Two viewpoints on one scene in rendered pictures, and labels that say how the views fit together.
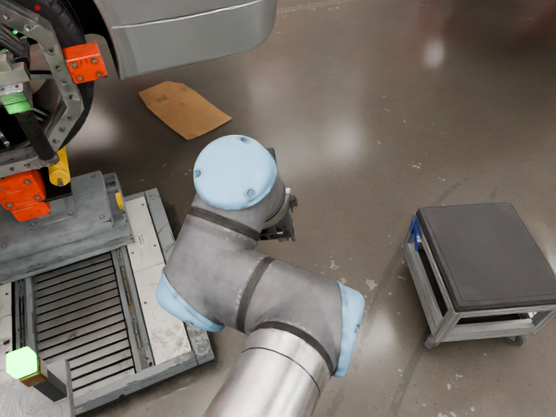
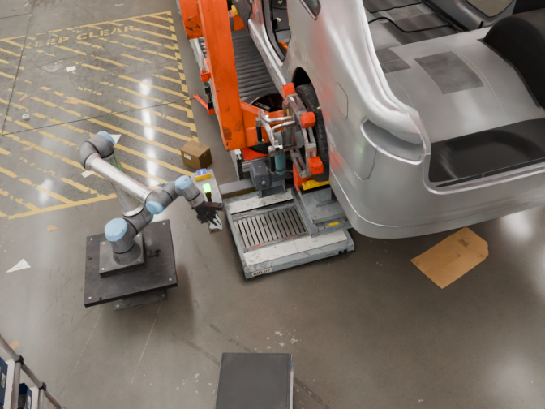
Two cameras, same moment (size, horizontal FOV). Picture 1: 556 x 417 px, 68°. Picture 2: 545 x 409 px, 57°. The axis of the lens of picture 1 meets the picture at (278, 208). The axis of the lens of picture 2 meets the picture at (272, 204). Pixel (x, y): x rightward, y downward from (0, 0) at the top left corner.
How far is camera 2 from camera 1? 271 cm
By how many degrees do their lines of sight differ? 64
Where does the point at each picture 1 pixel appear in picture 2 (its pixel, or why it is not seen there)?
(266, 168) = (178, 184)
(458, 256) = (251, 362)
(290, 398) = (139, 191)
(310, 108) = (467, 350)
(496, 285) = (229, 374)
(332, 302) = (154, 200)
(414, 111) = not seen: outside the picture
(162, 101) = (460, 243)
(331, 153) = (403, 357)
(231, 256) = (169, 187)
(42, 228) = (310, 196)
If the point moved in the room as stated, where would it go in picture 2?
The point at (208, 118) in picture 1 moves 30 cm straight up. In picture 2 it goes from (440, 273) to (448, 245)
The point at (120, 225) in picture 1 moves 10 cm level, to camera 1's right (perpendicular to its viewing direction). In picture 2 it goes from (316, 227) to (315, 238)
